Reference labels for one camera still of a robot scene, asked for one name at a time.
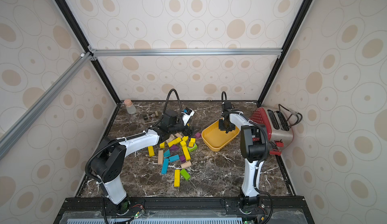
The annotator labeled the long speckled yellow block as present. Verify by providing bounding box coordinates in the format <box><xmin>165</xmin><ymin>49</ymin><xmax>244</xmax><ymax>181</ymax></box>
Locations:
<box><xmin>168</xmin><ymin>137</ymin><xmax>182</xmax><ymax>148</ymax></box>

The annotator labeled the purple cube block near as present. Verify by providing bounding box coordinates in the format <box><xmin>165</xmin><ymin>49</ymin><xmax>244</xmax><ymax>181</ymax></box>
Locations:
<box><xmin>179</xmin><ymin>155</ymin><xmax>186</xmax><ymax>163</ymax></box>

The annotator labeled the aluminium frame bar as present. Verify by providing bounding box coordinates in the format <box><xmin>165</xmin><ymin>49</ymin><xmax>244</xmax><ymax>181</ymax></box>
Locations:
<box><xmin>91</xmin><ymin>48</ymin><xmax>282</xmax><ymax>57</ymax></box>
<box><xmin>1</xmin><ymin>52</ymin><xmax>91</xmax><ymax>158</ymax></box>

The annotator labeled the red polka dot toaster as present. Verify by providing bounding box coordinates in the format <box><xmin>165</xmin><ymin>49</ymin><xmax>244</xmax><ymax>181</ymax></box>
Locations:
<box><xmin>250</xmin><ymin>107</ymin><xmax>294</xmax><ymax>155</ymax></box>

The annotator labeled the aluminium frame bar back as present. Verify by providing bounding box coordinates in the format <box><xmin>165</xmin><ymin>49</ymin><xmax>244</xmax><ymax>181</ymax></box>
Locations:
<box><xmin>91</xmin><ymin>48</ymin><xmax>282</xmax><ymax>57</ymax></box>

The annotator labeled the clear bottle pink cap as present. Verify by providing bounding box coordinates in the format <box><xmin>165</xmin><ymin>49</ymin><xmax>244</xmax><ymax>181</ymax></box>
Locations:
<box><xmin>124</xmin><ymin>99</ymin><xmax>137</xmax><ymax>115</ymax></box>

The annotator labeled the aluminium frame bar left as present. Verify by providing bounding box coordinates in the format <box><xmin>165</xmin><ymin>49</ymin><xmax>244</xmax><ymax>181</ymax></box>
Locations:
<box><xmin>1</xmin><ymin>52</ymin><xmax>91</xmax><ymax>158</ymax></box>

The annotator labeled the long teal block front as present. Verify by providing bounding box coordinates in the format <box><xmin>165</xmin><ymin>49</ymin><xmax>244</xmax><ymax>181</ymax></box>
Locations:
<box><xmin>161</xmin><ymin>158</ymin><xmax>169</xmax><ymax>175</ymax></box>

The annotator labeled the yellow plastic tray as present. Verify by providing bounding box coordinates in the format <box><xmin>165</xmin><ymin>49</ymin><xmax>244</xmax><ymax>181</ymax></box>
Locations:
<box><xmin>201</xmin><ymin>119</ymin><xmax>240</xmax><ymax>152</ymax></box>

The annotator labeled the yellow cube block centre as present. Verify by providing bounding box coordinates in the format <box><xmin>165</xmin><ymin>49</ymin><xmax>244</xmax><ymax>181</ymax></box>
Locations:
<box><xmin>188</xmin><ymin>138</ymin><xmax>196</xmax><ymax>148</ymax></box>

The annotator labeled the long yellow block front left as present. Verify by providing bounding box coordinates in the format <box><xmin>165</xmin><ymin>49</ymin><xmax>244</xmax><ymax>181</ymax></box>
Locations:
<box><xmin>174</xmin><ymin>170</ymin><xmax>180</xmax><ymax>187</ymax></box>

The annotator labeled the green rainbow arch block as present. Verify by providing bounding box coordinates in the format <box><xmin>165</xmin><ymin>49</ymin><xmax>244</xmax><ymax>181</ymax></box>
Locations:
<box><xmin>187</xmin><ymin>144</ymin><xmax>198</xmax><ymax>152</ymax></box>

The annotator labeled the natural wood arch block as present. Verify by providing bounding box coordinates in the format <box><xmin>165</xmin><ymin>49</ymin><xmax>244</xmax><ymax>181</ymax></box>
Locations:
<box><xmin>165</xmin><ymin>134</ymin><xmax>176</xmax><ymax>144</ymax></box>

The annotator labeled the natural wood cylinder block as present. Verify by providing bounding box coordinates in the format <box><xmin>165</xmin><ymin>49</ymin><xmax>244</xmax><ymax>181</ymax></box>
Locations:
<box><xmin>180</xmin><ymin>161</ymin><xmax>192</xmax><ymax>169</ymax></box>

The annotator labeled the teal block right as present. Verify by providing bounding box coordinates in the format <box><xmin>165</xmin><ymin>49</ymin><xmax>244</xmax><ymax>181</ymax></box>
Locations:
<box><xmin>169</xmin><ymin>154</ymin><xmax>180</xmax><ymax>162</ymax></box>

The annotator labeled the long yellow block right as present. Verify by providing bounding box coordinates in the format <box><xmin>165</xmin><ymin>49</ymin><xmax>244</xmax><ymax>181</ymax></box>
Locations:
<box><xmin>182</xmin><ymin>146</ymin><xmax>191</xmax><ymax>161</ymax></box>

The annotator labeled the teal block left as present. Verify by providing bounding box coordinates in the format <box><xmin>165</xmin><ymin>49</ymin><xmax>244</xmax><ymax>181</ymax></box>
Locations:
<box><xmin>163</xmin><ymin>149</ymin><xmax>171</xmax><ymax>158</ymax></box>

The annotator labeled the green block front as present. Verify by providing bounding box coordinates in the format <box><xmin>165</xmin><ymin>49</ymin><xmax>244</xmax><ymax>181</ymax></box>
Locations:
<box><xmin>180</xmin><ymin>169</ymin><xmax>190</xmax><ymax>181</ymax></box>

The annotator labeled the purple triangle block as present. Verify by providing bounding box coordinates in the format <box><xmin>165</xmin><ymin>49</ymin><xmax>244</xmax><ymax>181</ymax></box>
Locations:
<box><xmin>169</xmin><ymin>145</ymin><xmax>179</xmax><ymax>151</ymax></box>

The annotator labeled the yellow block left short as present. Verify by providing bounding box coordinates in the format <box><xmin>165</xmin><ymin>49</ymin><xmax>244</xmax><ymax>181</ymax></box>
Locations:
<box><xmin>148</xmin><ymin>146</ymin><xmax>155</xmax><ymax>157</ymax></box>

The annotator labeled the long natural wood block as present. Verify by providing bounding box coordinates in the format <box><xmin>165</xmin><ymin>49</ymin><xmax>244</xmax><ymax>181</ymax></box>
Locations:
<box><xmin>158</xmin><ymin>150</ymin><xmax>164</xmax><ymax>165</ymax></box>

